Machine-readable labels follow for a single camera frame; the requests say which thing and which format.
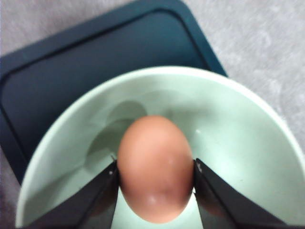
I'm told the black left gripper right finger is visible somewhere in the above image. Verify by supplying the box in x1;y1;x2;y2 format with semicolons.
193;158;305;229

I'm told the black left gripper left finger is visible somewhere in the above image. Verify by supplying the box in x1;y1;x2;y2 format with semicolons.
22;157;119;229

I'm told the brown egg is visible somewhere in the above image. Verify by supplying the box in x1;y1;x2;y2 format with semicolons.
117;115;194;224

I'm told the green ceramic bowl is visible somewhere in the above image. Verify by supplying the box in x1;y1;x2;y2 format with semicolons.
16;68;304;229

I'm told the dark blue rectangular tray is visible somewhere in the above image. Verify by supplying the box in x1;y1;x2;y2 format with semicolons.
0;0;227;183

